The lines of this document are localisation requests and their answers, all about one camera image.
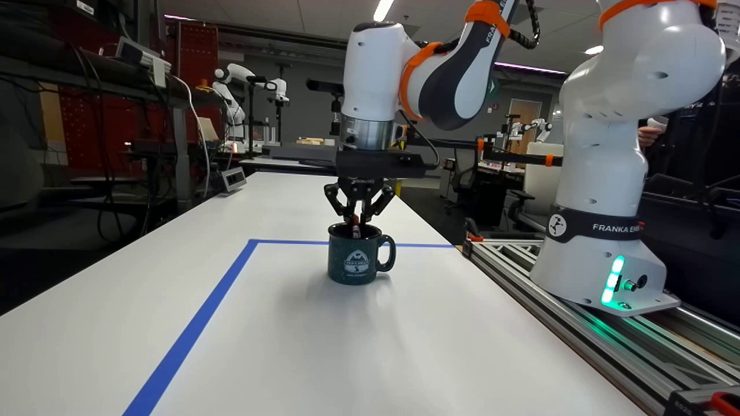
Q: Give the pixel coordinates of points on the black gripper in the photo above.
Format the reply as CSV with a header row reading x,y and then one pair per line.
x,y
378,162

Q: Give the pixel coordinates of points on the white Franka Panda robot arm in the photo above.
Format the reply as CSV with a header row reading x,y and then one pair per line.
x,y
601,162

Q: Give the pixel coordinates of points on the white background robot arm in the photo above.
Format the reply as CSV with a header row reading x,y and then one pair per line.
x,y
232,112

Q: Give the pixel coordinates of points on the dark teal enamel mug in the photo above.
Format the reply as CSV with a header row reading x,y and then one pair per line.
x,y
350,261

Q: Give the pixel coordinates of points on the short blue tape strip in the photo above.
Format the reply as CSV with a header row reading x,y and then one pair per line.
x,y
292,243

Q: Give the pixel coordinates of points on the small grey box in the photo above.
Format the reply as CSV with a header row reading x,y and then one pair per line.
x,y
232,179

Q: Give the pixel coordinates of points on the fluorescent ceiling light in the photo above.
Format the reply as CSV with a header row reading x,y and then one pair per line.
x,y
383,11

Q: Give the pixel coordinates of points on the long blue tape strip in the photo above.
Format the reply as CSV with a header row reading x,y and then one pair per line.
x,y
202,315

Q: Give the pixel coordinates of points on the pink LED light strip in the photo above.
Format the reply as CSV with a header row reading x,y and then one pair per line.
x,y
528,69

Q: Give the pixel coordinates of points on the red cabinet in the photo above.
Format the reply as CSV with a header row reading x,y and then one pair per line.
x,y
193,53

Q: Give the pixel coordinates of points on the white device on shelf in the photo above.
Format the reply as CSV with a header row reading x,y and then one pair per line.
x,y
143,62

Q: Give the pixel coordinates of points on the black camera bar on stand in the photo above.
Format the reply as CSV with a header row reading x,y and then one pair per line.
x,y
324,87

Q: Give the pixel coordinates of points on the aluminium rail frame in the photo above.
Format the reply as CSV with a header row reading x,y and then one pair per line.
x,y
586,339

